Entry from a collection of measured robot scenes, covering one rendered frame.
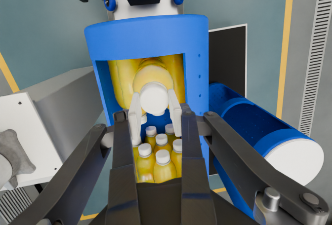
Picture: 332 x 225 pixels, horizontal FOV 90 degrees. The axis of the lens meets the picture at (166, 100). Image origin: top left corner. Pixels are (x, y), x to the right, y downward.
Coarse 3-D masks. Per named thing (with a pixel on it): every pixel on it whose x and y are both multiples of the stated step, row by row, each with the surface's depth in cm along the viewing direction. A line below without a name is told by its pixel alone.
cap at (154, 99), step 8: (144, 88) 22; (152, 88) 21; (160, 88) 21; (144, 96) 21; (152, 96) 22; (160, 96) 22; (144, 104) 22; (152, 104) 22; (160, 104) 22; (152, 112) 22; (160, 112) 23
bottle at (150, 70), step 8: (144, 64) 30; (152, 64) 28; (160, 64) 30; (136, 72) 29; (144, 72) 25; (152, 72) 25; (160, 72) 25; (168, 72) 27; (136, 80) 25; (144, 80) 24; (152, 80) 24; (160, 80) 24; (168, 80) 25; (136, 88) 25; (168, 88) 25
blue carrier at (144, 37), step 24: (96, 24) 30; (120, 24) 27; (144, 24) 27; (168, 24) 28; (192, 24) 30; (96, 48) 31; (120, 48) 29; (144, 48) 28; (168, 48) 29; (192, 48) 31; (96, 72) 40; (192, 72) 33; (192, 96) 34; (168, 120) 64
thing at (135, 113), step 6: (132, 96) 20; (138, 96) 20; (132, 102) 18; (138, 102) 19; (132, 108) 17; (138, 108) 19; (132, 114) 15; (138, 114) 18; (132, 120) 15; (138, 120) 17; (132, 126) 16; (138, 126) 17; (132, 132) 16; (138, 132) 16; (132, 138) 16; (138, 138) 16
